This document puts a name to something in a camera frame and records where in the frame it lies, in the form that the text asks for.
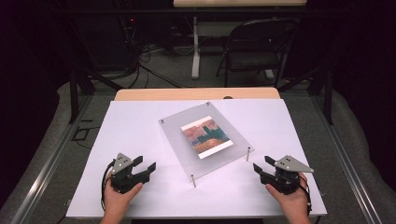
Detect light wooden desk top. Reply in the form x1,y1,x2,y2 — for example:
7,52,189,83
172,0,309,8

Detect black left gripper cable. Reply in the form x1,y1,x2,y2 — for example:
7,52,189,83
100,159,117,213

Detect clear acrylic picture frame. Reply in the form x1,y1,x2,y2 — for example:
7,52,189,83
157,100,255,189

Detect person's right hand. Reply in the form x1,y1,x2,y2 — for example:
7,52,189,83
264,172,312,220

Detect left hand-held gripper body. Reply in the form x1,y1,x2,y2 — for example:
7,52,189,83
109,152,151,195

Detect aluminium rail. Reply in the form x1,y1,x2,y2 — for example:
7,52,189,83
310,92,385,224
9,94,94,224

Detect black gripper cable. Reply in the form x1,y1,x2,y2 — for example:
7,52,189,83
299,175,313,217
100,159,117,213

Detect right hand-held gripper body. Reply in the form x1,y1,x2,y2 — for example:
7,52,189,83
263,154,315,196

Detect black metal stand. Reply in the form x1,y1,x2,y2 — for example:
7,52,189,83
68,65,124,125
277,64,334,126

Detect white desk leg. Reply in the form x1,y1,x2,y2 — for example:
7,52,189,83
191,16,202,80

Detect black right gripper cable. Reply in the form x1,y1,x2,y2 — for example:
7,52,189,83
299,175,313,217

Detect wooden table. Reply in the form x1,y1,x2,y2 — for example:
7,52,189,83
113,87,281,102

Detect black folding chair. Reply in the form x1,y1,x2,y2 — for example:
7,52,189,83
215,17,301,89

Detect white board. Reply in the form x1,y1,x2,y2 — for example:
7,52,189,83
65,98,329,219

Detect black floor cables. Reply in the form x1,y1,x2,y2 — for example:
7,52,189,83
123,42,185,90

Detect person's left hand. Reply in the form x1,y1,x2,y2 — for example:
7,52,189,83
103,172,145,219

